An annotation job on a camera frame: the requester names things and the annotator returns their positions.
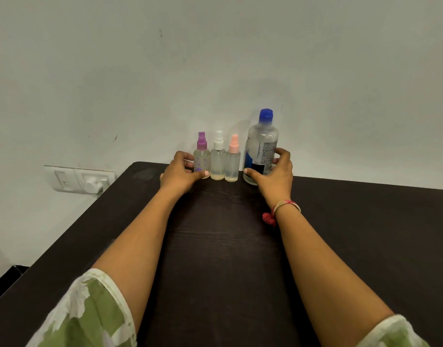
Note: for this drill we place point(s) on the person's left hand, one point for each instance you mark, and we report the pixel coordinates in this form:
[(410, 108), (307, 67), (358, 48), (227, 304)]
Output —
[(178, 175)]

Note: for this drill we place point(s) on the person's right hand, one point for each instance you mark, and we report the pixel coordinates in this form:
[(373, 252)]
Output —
[(275, 180)]

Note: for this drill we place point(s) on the small round bottle purple print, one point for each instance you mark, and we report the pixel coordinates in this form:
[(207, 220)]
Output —
[(202, 160)]

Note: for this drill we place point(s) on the large clear bottle blue label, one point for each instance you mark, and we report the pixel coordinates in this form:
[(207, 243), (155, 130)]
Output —
[(261, 148)]

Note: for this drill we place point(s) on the purple spray cap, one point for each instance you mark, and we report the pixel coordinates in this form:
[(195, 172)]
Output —
[(202, 141)]

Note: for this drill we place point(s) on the small clear bottle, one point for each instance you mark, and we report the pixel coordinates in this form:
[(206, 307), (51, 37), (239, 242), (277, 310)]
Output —
[(218, 164), (232, 166)]

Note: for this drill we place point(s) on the white spray cap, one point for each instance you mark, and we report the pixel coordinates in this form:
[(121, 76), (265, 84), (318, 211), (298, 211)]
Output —
[(218, 140)]

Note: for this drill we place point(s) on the pink spray cap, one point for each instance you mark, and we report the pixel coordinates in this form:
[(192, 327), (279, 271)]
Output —
[(234, 144)]

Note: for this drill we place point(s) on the blue screw cap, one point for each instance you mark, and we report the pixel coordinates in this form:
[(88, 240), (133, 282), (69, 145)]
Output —
[(265, 115)]

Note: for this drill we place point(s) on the person's left forearm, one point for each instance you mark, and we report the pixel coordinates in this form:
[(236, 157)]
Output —
[(134, 249)]

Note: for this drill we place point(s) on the person's right forearm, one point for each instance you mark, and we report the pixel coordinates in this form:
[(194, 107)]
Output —
[(329, 278)]

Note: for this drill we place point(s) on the red thread wristband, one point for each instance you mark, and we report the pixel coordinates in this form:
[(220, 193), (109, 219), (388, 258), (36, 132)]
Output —
[(269, 218)]

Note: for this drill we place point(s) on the white plug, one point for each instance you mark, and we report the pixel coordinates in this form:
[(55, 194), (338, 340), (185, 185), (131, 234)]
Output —
[(95, 185)]

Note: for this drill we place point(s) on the green floral left sleeve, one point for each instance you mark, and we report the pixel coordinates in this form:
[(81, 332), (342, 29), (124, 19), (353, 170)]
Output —
[(87, 314)]

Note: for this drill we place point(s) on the green floral sleeve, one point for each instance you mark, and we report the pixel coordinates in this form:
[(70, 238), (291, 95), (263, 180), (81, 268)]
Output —
[(391, 334), (87, 314)]

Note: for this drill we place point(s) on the green floral right sleeve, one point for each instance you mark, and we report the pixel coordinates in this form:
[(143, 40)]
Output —
[(391, 334)]

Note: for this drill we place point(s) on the black skirting board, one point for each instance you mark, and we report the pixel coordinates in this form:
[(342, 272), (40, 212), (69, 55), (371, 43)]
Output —
[(4, 283)]

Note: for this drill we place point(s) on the white wall socket panel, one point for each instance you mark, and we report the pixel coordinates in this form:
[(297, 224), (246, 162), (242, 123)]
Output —
[(64, 178)]

